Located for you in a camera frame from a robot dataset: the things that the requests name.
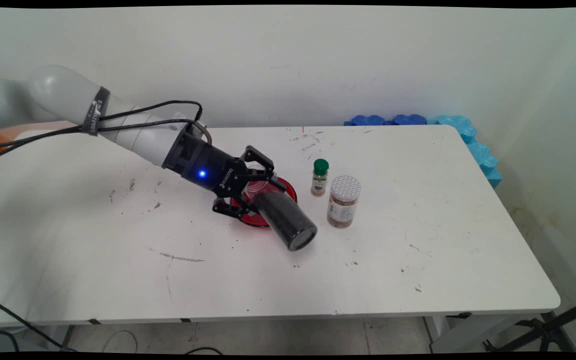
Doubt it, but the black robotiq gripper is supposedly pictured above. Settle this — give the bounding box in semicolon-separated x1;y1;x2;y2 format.
161;130;287;219

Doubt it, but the green cap spice bottle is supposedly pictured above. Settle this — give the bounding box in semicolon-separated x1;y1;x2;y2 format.
310;159;330;197

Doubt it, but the cyan foam mat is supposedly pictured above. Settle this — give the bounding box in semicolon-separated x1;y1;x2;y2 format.
427;115;503;190

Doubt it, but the white table leg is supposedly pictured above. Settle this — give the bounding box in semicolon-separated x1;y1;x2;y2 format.
48;325;74;352

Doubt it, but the black tripod stand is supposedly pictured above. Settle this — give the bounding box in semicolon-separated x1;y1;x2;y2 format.
483;296;576;353

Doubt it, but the white lid spice jar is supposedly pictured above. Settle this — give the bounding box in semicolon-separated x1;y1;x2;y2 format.
326;175;362;229

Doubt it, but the red bowl with black rim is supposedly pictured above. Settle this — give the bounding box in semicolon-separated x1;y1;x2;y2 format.
230;176;298;229

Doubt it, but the dark blue foam mat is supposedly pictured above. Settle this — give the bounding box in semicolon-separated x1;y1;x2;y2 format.
392;114;428;126
344;114;386;127

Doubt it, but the white table leg frame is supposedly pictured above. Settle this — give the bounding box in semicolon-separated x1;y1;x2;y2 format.
424;314;544;354

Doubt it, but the grey floor cable loop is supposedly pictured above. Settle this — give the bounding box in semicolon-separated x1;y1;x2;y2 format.
102;330;139;353

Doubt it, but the black velcro strap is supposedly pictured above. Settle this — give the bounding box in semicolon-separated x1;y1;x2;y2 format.
82;86;111;137

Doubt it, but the black camera cable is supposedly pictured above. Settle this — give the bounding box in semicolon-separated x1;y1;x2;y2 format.
0;100;204;151

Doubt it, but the clear plastic jar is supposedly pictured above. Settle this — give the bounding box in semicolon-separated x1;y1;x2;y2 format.
242;161;318;252

